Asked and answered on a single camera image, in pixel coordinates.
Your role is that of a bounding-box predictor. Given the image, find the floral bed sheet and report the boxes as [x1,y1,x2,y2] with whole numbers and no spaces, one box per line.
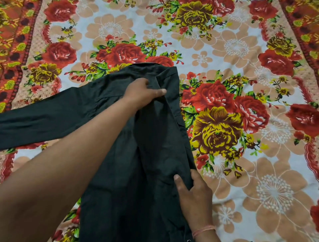
[0,0,319,242]

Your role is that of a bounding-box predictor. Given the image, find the person's right forearm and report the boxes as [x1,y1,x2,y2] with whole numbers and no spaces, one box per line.
[192,229,222,242]

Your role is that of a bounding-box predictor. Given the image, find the person's right hand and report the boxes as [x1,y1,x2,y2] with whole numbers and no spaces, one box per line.
[174,169,215,231]

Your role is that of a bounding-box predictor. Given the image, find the black shirt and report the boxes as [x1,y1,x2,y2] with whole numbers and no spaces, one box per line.
[0,63,198,242]

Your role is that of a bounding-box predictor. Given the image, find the person's left hand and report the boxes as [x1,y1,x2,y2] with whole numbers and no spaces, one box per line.
[123,78,167,111]

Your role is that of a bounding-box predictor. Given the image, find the person's left forearm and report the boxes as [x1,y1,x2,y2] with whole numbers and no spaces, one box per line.
[0,98,138,242]

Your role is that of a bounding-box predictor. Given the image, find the pink thread wristband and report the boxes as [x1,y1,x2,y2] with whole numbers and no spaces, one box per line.
[191,225,217,237]

